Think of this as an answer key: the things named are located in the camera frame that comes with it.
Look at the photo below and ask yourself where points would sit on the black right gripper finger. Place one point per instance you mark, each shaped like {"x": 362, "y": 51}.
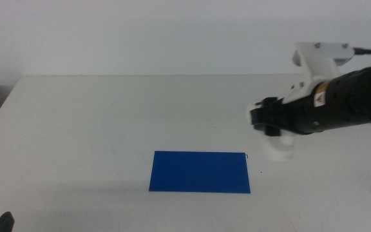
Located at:
{"x": 273, "y": 131}
{"x": 262, "y": 114}

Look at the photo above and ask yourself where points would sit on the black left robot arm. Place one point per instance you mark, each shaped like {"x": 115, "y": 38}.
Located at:
{"x": 4, "y": 224}

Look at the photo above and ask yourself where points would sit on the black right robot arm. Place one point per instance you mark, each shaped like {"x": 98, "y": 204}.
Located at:
{"x": 359, "y": 96}

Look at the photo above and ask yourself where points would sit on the blue rectangular mat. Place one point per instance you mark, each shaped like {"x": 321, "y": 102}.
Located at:
{"x": 200, "y": 172}

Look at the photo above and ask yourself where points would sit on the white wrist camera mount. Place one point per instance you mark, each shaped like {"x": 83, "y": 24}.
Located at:
{"x": 317, "y": 61}

